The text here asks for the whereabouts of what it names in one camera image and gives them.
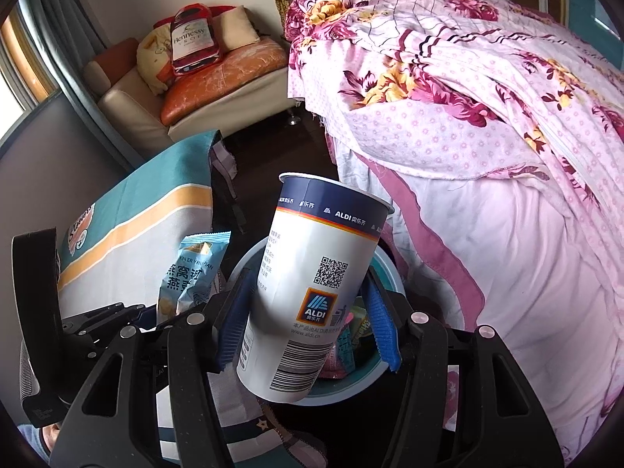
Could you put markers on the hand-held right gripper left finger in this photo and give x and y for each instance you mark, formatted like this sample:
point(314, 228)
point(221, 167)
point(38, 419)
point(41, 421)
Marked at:
point(234, 321)

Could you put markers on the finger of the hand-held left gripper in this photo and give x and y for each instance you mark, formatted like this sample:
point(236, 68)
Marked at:
point(92, 341)
point(112, 317)

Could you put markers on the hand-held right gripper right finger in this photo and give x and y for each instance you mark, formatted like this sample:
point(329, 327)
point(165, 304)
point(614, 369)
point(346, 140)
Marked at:
point(382, 331)

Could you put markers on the light blue snack packet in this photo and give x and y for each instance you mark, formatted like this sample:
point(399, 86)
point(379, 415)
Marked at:
point(192, 273)

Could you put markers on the teal plastic bin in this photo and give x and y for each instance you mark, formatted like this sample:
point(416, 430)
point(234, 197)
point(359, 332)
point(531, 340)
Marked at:
point(336, 392)

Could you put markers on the white and blue paper cup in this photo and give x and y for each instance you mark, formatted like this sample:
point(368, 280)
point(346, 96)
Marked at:
point(312, 253)

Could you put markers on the pink snack packet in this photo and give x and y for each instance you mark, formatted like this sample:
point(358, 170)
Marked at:
point(334, 363)

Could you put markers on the teal striped printed cloth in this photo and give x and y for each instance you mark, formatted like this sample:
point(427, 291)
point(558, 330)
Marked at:
point(146, 214)

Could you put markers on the pink floral quilt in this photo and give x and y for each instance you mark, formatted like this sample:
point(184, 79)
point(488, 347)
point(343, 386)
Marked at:
point(487, 156)

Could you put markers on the cream leather sofa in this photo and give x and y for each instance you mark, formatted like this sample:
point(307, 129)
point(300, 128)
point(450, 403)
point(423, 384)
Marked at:
point(131, 107)

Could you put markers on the window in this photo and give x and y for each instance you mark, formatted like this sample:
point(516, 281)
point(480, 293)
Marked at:
point(24, 73)

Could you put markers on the orange seat cushion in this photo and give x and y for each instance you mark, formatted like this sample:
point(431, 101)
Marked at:
point(229, 78)

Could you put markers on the yellow cartoon pillow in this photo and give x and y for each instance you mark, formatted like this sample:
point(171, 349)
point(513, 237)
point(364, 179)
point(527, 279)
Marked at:
point(151, 58)

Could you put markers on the bottle shaped pillow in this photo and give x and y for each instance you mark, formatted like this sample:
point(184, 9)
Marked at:
point(192, 41)

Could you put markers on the grey curtain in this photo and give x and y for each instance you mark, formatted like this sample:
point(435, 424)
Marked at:
point(73, 9)

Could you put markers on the beige pillow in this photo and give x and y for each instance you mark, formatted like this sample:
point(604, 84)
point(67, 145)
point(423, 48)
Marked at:
point(239, 27)

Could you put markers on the red pillow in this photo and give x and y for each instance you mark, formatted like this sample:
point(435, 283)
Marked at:
point(222, 9)

